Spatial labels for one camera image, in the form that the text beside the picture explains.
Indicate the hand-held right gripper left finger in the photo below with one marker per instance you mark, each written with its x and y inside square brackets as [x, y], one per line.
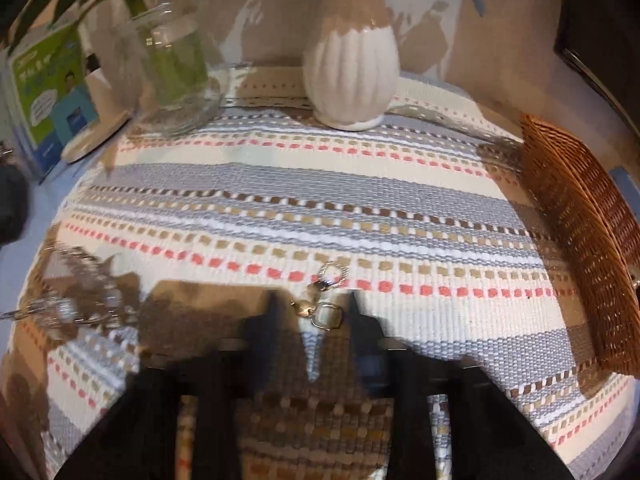
[270, 325]

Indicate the green leafy plant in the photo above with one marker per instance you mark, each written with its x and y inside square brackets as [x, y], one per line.
[75, 10]

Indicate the clear glass vase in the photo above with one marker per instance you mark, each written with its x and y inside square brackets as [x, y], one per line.
[165, 90]

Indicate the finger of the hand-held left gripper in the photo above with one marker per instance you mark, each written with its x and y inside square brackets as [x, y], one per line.
[11, 205]

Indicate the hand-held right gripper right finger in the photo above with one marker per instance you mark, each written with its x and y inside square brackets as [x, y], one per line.
[362, 335]

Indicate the white round plate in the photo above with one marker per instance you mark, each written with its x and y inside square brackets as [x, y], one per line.
[87, 142]

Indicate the white ribbed ceramic vase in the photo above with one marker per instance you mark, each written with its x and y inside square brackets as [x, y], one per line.
[350, 70]

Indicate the black flat screen television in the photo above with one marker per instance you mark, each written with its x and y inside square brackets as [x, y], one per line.
[605, 20]

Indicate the green and blue printed box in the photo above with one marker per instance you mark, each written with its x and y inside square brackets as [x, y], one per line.
[50, 90]

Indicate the brown wicker basket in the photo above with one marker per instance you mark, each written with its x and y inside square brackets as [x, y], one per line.
[595, 240]

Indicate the striped woven table mat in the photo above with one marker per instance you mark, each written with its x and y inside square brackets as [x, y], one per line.
[350, 210]

